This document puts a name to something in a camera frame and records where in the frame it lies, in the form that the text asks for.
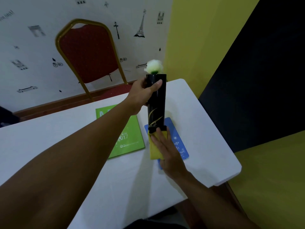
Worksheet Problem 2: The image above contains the person's left hand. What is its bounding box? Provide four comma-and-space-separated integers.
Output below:
125, 78, 163, 116

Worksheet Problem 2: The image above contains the person's right hand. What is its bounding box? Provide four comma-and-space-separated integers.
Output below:
151, 127, 189, 181

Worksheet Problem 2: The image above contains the yellow cleaning cloth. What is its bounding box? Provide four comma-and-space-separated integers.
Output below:
148, 131, 168, 160

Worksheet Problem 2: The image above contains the tall black vase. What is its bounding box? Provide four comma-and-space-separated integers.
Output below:
145, 73, 167, 134

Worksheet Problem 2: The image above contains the person's right forearm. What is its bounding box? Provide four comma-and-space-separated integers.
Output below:
173, 171, 260, 229

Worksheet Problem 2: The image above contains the person's left forearm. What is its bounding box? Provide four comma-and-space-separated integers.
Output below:
0, 99, 137, 229

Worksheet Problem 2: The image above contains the blue rectangular mat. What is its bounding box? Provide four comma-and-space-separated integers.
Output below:
144, 117, 190, 170

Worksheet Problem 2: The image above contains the white artificial flower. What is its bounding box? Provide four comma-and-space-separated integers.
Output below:
144, 59, 164, 75

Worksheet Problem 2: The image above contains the green book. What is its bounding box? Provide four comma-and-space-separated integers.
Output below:
95, 104, 146, 160

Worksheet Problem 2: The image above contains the person's dark clothing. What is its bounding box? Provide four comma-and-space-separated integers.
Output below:
124, 218, 189, 229

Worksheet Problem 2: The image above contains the red chair with gold frame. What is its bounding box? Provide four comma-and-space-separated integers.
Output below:
55, 18, 133, 102

